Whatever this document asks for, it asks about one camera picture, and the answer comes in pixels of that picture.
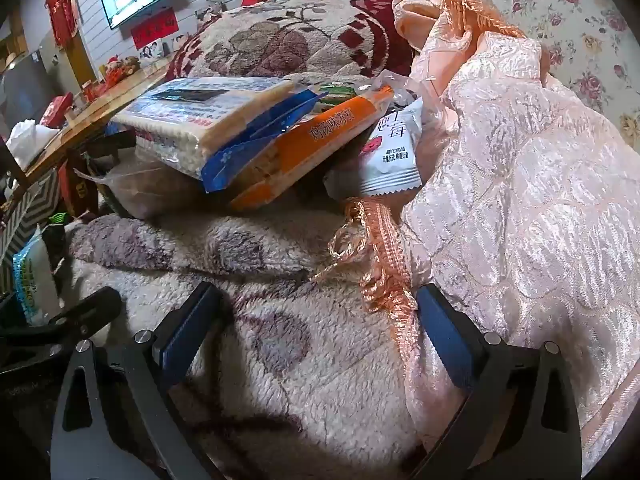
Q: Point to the floral sofa cover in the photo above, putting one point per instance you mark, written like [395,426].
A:
[575,10]

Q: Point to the green label snack packet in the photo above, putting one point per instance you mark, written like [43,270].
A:
[340,94]

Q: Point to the white plastic bag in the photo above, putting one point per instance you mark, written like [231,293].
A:
[27,140]

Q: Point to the orange cracker package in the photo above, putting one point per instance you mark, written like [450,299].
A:
[320,145]

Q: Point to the small white red-print snack packet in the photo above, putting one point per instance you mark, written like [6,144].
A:
[390,160]

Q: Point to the red paper poster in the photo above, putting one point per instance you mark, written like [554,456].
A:
[155,27]

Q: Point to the floral fleece blanket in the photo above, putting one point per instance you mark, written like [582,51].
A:
[300,350]

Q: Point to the blue cracker package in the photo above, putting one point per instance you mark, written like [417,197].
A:
[200,110]

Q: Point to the red box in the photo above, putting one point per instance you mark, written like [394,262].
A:
[55,110]

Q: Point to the pink satin quilt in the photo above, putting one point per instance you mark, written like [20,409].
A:
[525,210]

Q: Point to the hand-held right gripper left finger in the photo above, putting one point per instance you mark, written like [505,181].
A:
[187,327]

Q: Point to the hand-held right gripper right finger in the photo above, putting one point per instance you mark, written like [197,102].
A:
[445,340]

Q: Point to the clear plastic wrapper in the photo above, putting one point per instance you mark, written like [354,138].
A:
[387,80]

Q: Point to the red wall hanging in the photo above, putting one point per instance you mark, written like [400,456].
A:
[60,7]

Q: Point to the red carton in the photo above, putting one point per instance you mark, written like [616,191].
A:
[75,187]

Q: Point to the row of photo frames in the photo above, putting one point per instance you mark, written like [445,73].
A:
[157,51]

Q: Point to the light blue snack packet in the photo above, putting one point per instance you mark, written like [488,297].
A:
[35,280]

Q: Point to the plush toys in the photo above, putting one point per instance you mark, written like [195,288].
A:
[120,66]

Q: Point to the grey refrigerator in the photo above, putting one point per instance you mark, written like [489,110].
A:
[25,85]

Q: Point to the clear bag of brown snacks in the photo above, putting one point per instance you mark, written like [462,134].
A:
[145,190]

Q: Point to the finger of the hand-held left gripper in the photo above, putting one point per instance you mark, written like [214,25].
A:
[87,310]

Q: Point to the wooden table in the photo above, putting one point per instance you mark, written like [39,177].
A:
[100,105]

